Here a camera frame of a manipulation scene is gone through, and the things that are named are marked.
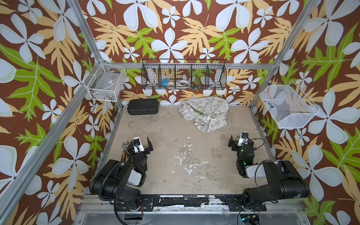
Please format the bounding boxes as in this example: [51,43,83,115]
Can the white green printed jacket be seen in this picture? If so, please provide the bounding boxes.
[178,97,229,133]

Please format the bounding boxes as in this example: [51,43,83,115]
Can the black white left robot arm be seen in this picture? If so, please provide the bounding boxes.
[90,137,153,211]

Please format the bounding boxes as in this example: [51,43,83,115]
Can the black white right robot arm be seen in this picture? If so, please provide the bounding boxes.
[228,132,310,210]

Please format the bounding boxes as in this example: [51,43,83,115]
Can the black plastic case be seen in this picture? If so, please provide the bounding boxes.
[127,98,158,115]

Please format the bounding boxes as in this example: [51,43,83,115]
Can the white mesh basket right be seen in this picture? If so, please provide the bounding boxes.
[260,82,320,129]

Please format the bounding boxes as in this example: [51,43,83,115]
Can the blue object in basket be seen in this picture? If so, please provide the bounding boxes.
[160,78,169,87]

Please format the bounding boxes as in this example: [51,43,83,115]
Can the larger tape roll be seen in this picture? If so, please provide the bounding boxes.
[177,80,191,87]

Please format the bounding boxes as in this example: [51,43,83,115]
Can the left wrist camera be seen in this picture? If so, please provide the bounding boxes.
[133,137,145,154]

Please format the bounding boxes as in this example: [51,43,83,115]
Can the white wire basket left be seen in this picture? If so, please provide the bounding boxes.
[83,60,127,102]

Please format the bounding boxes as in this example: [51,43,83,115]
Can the black wire shelf basket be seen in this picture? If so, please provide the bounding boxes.
[141,59,227,90]

